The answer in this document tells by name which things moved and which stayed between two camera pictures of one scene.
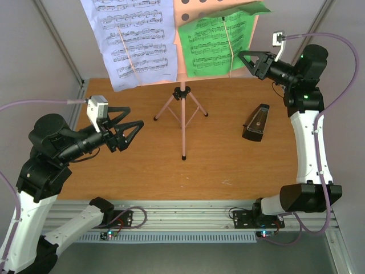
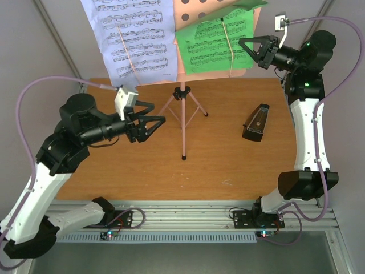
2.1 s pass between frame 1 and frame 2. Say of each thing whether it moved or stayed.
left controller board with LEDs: stayed
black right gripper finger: moved
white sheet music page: stayed
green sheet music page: moved
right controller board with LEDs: stayed
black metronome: stayed
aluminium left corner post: stayed
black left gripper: moved
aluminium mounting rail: stayed
